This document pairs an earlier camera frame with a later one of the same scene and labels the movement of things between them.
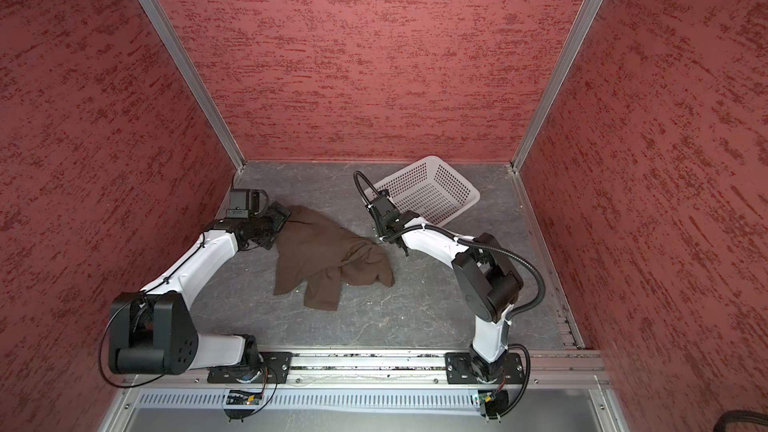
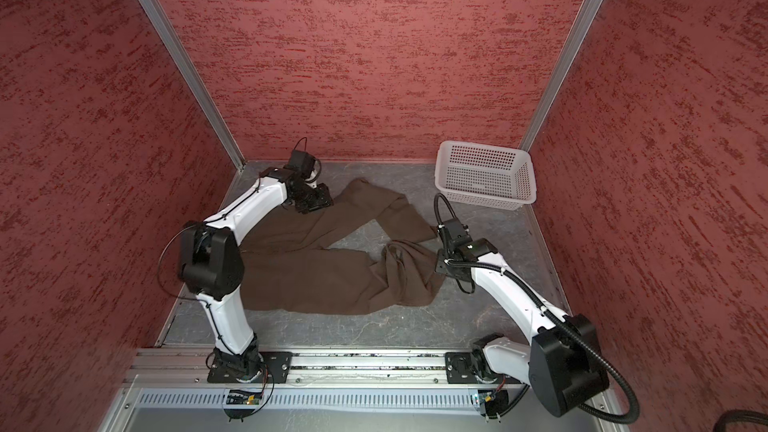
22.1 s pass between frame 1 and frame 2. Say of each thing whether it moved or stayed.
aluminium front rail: stayed
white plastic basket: moved
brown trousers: moved
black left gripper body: moved
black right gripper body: moved
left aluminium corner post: stayed
